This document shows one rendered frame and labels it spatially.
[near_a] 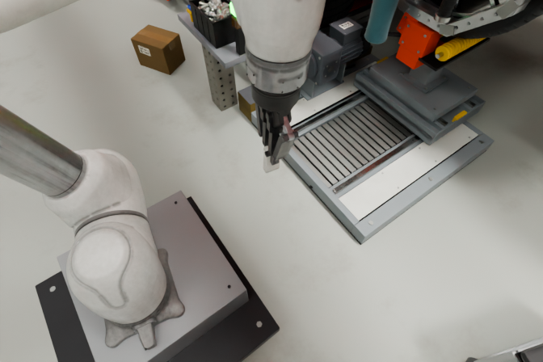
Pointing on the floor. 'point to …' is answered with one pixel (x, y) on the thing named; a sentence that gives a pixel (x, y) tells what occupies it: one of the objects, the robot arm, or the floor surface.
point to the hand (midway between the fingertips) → (271, 157)
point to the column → (220, 82)
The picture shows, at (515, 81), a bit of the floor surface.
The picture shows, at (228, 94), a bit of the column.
